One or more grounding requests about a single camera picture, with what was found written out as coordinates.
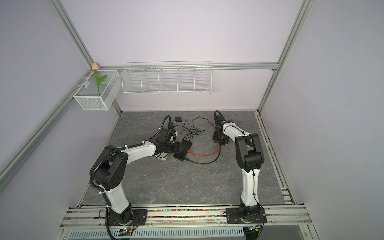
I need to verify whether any black ribbed network switch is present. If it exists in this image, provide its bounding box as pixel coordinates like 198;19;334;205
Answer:
174;140;192;161

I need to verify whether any red ethernet cable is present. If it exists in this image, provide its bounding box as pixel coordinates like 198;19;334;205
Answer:
187;122;221;158

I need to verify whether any thin black adapter cable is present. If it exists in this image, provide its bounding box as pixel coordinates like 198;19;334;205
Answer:
179;116;216;136

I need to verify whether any black ethernet cable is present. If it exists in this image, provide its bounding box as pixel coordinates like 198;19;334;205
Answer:
184;145;222;165

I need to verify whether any black power plug cable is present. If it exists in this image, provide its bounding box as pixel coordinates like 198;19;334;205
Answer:
173;121;200;142

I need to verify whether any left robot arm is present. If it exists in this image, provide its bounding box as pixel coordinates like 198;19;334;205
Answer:
89;115;182;226

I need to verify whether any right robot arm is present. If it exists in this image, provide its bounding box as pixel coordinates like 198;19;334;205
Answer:
213;111;265;225

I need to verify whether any black power adapter near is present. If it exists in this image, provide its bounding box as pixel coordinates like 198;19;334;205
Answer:
168;122;175;130

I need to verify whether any white mesh box basket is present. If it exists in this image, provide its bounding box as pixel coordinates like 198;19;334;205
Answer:
74;70;122;111

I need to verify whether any artificial pink tulip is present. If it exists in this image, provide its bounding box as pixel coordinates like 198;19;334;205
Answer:
92;63;107;97

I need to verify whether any white wire wall basket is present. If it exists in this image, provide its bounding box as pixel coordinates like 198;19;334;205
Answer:
122;61;213;95

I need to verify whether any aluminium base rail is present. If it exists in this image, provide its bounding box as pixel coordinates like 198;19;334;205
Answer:
55;205;319;240

